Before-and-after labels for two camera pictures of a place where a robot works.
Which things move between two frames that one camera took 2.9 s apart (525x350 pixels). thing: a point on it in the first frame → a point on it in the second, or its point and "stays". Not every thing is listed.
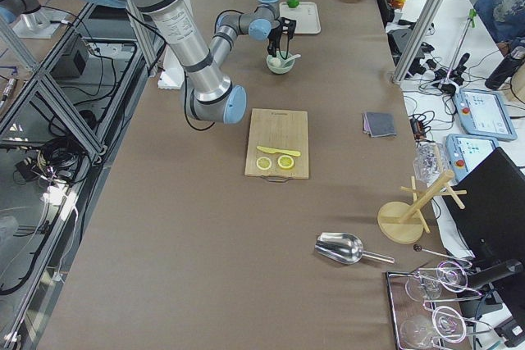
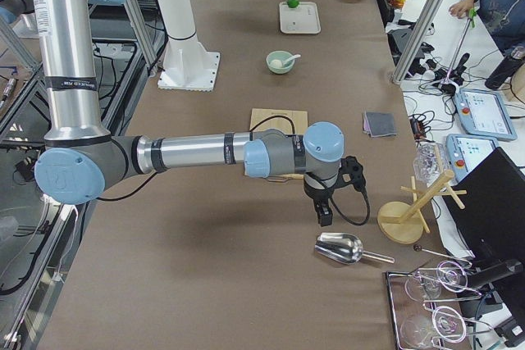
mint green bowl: x=282 y=63 stays
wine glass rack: x=418 y=326 stays
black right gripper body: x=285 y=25 → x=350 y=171
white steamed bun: x=276 y=62 stays
